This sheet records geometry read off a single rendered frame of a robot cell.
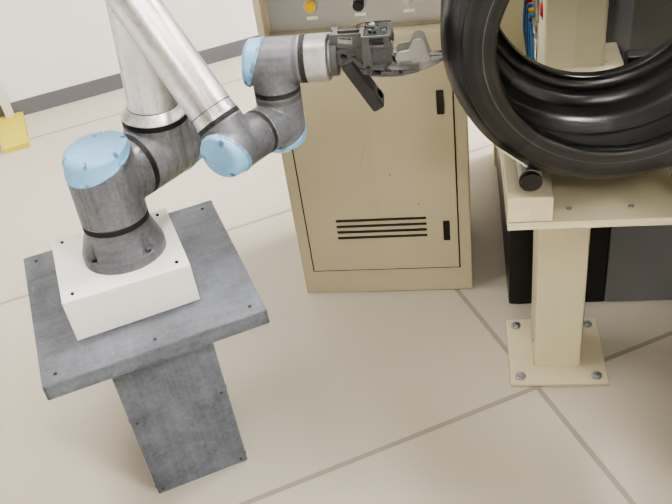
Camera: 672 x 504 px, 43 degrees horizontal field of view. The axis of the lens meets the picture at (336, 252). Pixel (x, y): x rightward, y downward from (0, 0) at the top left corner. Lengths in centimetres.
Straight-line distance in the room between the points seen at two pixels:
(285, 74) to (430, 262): 124
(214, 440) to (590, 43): 135
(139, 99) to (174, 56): 34
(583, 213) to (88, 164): 101
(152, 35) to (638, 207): 99
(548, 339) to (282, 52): 123
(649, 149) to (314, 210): 127
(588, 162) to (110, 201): 98
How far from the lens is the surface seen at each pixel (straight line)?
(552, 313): 239
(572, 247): 224
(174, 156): 195
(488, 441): 235
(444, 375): 251
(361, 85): 163
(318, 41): 160
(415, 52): 159
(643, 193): 182
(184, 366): 210
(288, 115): 165
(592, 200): 179
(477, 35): 147
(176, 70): 158
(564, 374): 251
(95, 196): 186
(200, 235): 216
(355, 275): 276
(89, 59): 440
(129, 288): 190
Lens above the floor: 183
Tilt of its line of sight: 38 degrees down
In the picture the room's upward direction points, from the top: 9 degrees counter-clockwise
